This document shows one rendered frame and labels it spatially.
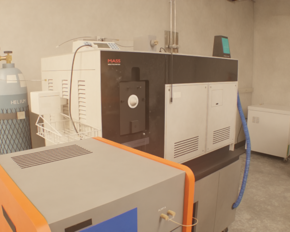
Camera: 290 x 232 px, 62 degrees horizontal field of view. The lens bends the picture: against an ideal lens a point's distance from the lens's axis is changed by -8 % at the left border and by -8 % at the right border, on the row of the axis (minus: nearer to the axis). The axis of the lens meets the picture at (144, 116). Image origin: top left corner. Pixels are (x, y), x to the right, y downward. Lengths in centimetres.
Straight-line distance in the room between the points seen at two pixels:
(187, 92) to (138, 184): 104
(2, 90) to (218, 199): 163
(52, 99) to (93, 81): 28
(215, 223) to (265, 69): 343
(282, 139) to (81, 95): 343
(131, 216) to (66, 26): 199
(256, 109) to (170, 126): 298
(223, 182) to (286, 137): 239
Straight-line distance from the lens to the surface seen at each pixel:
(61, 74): 143
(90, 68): 116
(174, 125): 145
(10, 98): 175
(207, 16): 379
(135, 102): 121
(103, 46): 153
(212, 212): 194
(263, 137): 432
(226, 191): 202
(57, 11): 232
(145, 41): 166
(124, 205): 49
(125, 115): 121
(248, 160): 208
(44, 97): 132
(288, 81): 480
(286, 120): 415
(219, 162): 183
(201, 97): 162
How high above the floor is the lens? 135
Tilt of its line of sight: 10 degrees down
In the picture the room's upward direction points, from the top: straight up
